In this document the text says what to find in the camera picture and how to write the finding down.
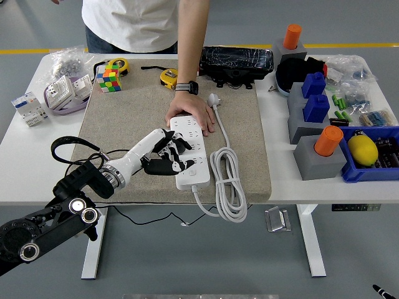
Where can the metal bracket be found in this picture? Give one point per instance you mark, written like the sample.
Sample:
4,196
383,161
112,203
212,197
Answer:
275,219

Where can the orange cylinder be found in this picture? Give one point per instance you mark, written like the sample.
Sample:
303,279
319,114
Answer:
327,141
292,35

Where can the purple oval basket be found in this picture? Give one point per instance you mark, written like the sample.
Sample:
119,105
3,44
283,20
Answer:
67,111

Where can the black plastic mounting base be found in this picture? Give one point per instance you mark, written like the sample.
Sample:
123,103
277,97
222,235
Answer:
230,76

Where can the small black module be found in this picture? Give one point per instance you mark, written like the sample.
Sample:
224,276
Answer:
338,122

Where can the light blue bowl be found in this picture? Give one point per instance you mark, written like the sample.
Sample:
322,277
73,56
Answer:
282,90

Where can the yellow lemon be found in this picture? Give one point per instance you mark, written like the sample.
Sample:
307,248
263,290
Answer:
363,149

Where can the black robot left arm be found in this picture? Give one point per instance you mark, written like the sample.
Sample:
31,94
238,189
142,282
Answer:
46,230

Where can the small metal clip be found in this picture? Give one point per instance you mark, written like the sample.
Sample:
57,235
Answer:
272,88

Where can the white table leg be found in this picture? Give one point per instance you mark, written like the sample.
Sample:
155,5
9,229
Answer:
90,261
313,249

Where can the stickerless colourful puzzle cube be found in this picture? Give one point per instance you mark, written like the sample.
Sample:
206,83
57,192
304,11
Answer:
108,79

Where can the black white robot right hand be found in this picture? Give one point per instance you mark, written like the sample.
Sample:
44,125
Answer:
380,292

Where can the person's left hand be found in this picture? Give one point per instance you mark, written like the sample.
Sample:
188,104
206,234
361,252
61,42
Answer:
191,106

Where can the small red object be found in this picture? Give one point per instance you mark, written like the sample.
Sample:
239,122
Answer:
325,70

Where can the black table control panel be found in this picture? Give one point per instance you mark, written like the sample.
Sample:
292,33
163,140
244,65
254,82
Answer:
355,207

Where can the blue plastic bin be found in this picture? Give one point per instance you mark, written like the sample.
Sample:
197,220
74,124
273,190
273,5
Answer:
358,176

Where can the blue square peg block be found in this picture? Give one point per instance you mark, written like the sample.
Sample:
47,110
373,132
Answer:
316,109
313,85

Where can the white circuit breaker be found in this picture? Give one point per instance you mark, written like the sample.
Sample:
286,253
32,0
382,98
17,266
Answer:
26,107

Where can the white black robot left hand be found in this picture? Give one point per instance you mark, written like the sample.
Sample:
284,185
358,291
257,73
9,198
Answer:
137,152

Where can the black capacitors pile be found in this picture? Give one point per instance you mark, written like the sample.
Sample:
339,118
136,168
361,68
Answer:
388,152

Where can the person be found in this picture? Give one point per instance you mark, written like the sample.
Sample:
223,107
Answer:
131,21

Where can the person's left forearm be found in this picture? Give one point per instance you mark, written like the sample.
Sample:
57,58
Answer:
191,37

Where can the black film-wrapped device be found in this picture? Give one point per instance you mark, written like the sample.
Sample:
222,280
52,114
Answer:
233,59

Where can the green battery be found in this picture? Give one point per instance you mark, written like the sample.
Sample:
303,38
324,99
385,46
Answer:
335,99
338,114
346,116
342,103

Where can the black wristwatch grey band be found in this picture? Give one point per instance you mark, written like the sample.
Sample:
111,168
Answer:
187,86

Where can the grey block with hole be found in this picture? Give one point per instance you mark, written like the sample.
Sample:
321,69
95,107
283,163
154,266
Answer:
299,53
315,165

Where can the grey-brown mat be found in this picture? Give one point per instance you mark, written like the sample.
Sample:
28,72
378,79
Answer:
124,109

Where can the white wall socket panel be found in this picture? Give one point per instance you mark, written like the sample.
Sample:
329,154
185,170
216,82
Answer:
59,92

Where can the black cloth bundle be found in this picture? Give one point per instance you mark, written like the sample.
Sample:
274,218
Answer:
290,71

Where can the grey stepped block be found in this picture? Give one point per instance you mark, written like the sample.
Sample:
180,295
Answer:
296,124

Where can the yellow black round tape measure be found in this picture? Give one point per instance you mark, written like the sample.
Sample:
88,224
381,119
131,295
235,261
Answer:
122,63

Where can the white wall switch panel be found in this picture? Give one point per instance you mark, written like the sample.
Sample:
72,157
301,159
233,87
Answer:
82,87

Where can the clear bag of white parts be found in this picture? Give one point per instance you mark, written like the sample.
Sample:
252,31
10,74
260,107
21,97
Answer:
346,67

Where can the clear bag of metal screws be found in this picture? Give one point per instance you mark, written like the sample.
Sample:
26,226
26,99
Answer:
67,63

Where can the clear bag of resistors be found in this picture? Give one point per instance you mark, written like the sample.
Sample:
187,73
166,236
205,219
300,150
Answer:
377,117

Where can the clear bag of blue parts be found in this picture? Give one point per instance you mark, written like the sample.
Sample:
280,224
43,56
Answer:
357,96

